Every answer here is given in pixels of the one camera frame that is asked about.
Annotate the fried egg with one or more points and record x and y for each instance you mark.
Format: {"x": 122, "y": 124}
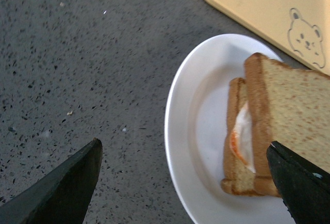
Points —
{"x": 240, "y": 141}

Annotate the yellow bear tray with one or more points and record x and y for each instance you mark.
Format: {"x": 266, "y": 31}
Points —
{"x": 300, "y": 28}

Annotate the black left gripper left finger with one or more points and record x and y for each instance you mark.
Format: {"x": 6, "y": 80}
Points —
{"x": 63, "y": 195}

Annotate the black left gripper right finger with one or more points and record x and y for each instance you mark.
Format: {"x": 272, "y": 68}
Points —
{"x": 303, "y": 186}

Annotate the bread slice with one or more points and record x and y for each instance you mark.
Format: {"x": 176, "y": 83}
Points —
{"x": 287, "y": 105}
{"x": 238, "y": 180}

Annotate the white round plate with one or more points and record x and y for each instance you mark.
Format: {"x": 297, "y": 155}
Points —
{"x": 195, "y": 130}

